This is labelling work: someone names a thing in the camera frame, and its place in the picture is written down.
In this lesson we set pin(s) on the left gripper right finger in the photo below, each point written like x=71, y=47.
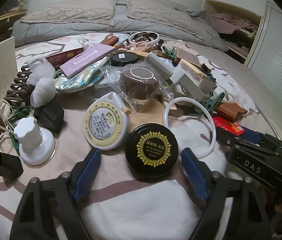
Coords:
x=247, y=219

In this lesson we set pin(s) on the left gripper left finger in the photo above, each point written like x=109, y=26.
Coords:
x=34, y=218

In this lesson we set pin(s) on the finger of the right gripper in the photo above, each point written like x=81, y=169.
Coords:
x=250, y=135

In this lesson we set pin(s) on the red disposable gloves packet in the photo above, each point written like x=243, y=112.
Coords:
x=232, y=127

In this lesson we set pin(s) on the round yellow tape measure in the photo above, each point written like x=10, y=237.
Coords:
x=107, y=122

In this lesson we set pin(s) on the black gold round tin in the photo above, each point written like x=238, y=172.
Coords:
x=151, y=150

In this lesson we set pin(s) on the bagged brown tape roll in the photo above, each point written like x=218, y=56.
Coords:
x=137, y=84

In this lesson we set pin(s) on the orange leather card holder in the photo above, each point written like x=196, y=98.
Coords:
x=230, y=110

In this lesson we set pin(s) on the small black square cup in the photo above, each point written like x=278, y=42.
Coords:
x=10, y=166

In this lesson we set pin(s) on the white suction knob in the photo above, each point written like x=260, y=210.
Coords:
x=37, y=144

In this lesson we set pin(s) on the white louvered door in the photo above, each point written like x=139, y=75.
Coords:
x=266, y=65

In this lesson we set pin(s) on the black stand block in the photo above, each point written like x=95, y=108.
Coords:
x=50, y=116

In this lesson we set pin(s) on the brown soap box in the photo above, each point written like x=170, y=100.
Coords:
x=182, y=54

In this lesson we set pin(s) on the pink clothes pile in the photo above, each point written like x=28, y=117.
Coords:
x=226, y=24

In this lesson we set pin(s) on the patterned pink white blanket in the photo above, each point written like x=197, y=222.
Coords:
x=122, y=204

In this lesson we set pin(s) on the brown coiled hair clip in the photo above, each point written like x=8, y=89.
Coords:
x=20, y=92

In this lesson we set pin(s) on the floral fabric pouch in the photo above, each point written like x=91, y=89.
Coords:
x=85, y=79

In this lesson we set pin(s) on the white bowl of clips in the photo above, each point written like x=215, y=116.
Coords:
x=149, y=37

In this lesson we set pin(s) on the pink scissors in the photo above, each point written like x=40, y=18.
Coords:
x=139, y=46

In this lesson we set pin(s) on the dark red box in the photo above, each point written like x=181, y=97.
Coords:
x=58, y=59

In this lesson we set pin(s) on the black round jar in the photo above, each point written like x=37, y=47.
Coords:
x=124, y=58

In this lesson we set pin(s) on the purple notebook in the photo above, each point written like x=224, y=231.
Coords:
x=86, y=58

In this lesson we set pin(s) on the right beige quilted pillow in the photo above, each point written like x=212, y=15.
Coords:
x=146, y=10

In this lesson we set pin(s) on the beige quilted pillow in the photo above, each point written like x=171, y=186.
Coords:
x=146, y=10
x=75, y=11

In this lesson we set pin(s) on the brown leather pouch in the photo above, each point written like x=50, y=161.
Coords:
x=110, y=40

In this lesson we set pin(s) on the grey duvet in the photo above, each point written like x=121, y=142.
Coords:
x=25, y=33

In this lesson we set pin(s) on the left beige quilted pillow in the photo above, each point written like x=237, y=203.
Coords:
x=75, y=11

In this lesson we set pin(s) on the wooden shelf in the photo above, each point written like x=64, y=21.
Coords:
x=12, y=14

